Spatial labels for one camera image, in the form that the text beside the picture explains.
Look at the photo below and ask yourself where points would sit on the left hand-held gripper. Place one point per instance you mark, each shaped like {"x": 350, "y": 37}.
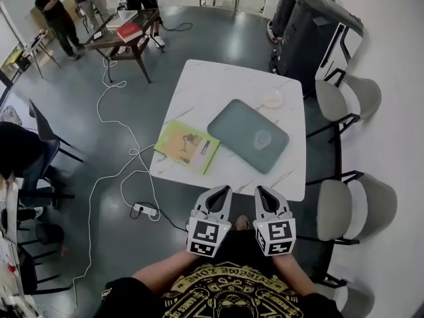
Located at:
{"x": 205, "y": 235}

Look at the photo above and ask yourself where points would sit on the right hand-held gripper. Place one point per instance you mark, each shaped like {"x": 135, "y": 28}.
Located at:
{"x": 276, "y": 235}

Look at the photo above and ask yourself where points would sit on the clear plastic cup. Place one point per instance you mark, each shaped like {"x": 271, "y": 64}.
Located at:
{"x": 262, "y": 139}

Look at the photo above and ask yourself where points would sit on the grey-green tray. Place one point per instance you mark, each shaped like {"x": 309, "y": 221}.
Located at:
{"x": 238, "y": 124}

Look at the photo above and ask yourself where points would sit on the person's right forearm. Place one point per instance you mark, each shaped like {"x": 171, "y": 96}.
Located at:
{"x": 295, "y": 272}

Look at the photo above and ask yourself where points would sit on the person's left forearm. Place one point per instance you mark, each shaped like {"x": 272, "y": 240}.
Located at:
{"x": 165, "y": 267}

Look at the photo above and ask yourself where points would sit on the person's brown shoe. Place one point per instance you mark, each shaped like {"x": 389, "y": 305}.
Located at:
{"x": 242, "y": 223}

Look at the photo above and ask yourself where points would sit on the grey padded chair black legs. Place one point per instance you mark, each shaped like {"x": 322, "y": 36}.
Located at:
{"x": 357, "y": 300}
{"x": 333, "y": 207}
{"x": 329, "y": 99}

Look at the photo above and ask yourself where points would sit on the yellow-green book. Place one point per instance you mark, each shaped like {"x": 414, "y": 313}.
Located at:
{"x": 185, "y": 144}

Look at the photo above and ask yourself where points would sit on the white power strip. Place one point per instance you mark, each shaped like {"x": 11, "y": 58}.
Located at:
{"x": 145, "y": 209}

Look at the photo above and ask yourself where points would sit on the person's black printed shirt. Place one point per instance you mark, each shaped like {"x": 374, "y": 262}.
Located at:
{"x": 232, "y": 293}

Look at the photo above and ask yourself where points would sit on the white round saucer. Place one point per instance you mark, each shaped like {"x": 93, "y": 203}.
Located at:
{"x": 271, "y": 97}

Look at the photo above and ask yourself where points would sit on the white marble table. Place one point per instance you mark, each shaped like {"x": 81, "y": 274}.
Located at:
{"x": 225, "y": 78}

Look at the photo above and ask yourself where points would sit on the small red object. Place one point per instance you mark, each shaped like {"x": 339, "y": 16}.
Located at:
{"x": 64, "y": 251}

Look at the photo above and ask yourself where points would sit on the black robot with white panel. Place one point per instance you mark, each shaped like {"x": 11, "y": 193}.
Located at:
{"x": 304, "y": 45}

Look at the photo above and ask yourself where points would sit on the black round waste bin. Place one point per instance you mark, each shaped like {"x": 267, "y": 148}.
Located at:
{"x": 49, "y": 234}

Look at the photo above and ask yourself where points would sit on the dark grey chair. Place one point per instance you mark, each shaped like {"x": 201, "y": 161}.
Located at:
{"x": 39, "y": 124}

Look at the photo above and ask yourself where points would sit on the red book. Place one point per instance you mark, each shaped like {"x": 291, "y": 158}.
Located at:
{"x": 129, "y": 32}

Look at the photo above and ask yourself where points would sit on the black service robot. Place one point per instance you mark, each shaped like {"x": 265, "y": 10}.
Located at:
{"x": 285, "y": 8}

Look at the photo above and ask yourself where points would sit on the dark wooden coffee table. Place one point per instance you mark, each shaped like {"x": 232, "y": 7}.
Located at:
{"x": 145, "y": 17}

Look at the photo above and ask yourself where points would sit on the white work desk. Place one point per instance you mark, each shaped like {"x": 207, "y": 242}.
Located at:
{"x": 10, "y": 217}

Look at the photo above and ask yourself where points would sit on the small black device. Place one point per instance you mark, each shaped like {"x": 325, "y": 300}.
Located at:
{"x": 98, "y": 35}

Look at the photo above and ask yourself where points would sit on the white book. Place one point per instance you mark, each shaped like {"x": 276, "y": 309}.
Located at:
{"x": 116, "y": 22}

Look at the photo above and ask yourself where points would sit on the black computer mouse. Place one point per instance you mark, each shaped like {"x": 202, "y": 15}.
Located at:
{"x": 4, "y": 220}

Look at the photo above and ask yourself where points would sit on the patterned round cushion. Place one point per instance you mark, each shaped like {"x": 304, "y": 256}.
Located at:
{"x": 10, "y": 115}

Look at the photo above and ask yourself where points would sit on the small thin-legged side table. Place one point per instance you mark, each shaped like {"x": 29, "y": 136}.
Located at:
{"x": 38, "y": 43}

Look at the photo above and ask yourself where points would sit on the yellow black storage box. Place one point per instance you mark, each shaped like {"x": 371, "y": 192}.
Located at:
{"x": 18, "y": 61}

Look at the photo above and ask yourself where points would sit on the black metal frame chair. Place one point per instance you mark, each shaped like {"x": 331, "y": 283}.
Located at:
{"x": 28, "y": 270}

